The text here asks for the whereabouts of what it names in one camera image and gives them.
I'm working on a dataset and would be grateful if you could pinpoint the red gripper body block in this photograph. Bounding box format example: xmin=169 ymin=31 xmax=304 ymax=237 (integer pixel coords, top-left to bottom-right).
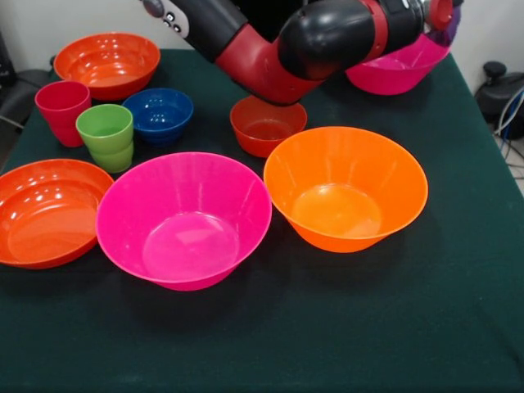
xmin=429 ymin=0 xmax=454 ymax=32

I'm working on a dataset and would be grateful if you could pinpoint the purple bowl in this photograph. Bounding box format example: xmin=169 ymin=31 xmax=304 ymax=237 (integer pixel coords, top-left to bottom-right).
xmin=425 ymin=3 xmax=463 ymax=48

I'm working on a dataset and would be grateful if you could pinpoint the pink bowl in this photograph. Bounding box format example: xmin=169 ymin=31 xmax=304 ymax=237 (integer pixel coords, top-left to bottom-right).
xmin=95 ymin=151 xmax=273 ymax=292
xmin=345 ymin=32 xmax=451 ymax=97

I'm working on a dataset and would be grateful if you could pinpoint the small red bowl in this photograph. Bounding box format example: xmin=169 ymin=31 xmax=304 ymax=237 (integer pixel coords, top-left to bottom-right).
xmin=229 ymin=96 xmax=308 ymax=159

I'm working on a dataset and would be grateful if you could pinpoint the orange bowl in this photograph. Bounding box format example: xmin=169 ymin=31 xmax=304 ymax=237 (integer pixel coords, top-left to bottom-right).
xmin=263 ymin=125 xmax=429 ymax=254

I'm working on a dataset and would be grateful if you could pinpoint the blue bowl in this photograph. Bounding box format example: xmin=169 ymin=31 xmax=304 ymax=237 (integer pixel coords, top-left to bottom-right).
xmin=121 ymin=88 xmax=195 ymax=148

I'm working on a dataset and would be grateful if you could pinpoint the dark green tablecloth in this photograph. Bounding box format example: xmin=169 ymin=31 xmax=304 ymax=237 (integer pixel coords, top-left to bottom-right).
xmin=0 ymin=48 xmax=524 ymax=393

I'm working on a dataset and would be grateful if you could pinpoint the deep red-orange bowl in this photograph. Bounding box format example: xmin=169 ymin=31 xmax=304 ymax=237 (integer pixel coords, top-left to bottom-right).
xmin=53 ymin=32 xmax=161 ymax=102

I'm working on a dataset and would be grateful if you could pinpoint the green cup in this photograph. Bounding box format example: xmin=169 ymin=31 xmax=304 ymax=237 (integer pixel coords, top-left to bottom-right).
xmin=75 ymin=103 xmax=135 ymax=174

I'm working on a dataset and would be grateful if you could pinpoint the red cup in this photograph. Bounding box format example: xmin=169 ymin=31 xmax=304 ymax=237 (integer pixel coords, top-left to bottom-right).
xmin=34 ymin=80 xmax=92 ymax=148

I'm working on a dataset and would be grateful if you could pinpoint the shallow red-orange bowl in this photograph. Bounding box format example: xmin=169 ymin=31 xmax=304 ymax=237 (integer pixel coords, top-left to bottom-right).
xmin=0 ymin=158 xmax=115 ymax=270

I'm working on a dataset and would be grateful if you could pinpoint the white cable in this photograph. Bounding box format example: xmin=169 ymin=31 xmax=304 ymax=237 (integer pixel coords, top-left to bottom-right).
xmin=494 ymin=89 xmax=524 ymax=165

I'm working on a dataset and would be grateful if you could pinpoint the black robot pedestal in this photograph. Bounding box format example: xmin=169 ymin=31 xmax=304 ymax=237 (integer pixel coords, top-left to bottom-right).
xmin=241 ymin=0 xmax=306 ymax=42

